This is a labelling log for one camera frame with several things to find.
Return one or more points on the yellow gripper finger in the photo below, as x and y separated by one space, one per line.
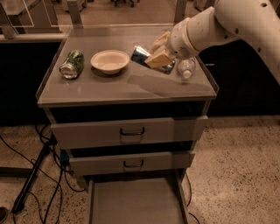
159 58
161 41

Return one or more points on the silver blue redbull can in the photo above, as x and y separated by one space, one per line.
140 54

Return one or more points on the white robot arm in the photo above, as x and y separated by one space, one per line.
253 21

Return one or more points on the top drawer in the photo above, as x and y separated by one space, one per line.
103 134

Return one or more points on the drawer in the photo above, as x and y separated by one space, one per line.
148 197
103 134
167 160

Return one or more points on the grey drawer cabinet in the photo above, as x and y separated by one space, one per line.
137 92

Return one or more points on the green soda can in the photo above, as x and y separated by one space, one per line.
73 65

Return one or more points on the middle drawer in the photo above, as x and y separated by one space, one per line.
167 160

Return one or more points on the bottom drawer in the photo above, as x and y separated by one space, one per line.
148 197

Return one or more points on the clear plastic water bottle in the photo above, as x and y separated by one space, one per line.
186 69

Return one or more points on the white bowl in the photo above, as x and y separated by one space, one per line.
110 61

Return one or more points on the blue box behind cabinet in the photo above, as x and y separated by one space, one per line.
64 158

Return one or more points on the black bar on floor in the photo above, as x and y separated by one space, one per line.
20 199

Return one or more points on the dark shoe tip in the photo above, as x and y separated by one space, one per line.
3 214

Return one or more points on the black top drawer handle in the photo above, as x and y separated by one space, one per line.
126 132

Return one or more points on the black drawer handle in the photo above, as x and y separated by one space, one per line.
137 165
126 132

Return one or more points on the black middle drawer handle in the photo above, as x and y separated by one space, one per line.
137 165

